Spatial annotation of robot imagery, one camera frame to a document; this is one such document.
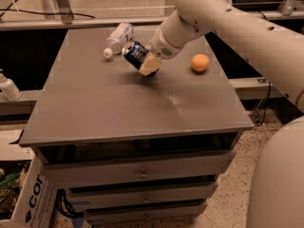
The metal frame rail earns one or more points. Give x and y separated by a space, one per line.
137 21

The top cabinet drawer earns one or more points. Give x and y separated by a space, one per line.
148 168

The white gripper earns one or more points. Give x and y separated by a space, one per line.
159 48

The white cardboard box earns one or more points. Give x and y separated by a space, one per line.
36 201

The cabinet drawer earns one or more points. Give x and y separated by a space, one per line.
148 168
145 212
142 195

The middle cabinet drawer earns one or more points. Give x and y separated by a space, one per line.
142 195

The bottom cabinet drawer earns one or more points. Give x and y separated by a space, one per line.
145 212

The grey drawer cabinet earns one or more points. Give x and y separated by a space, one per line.
92 109

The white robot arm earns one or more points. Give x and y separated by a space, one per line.
277 53

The white bottle at left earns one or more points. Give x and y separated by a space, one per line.
9 88

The clear plastic water bottle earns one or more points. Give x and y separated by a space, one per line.
118 39

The blue pepsi can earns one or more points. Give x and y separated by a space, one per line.
134 53

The orange fruit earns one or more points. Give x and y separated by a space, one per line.
199 62

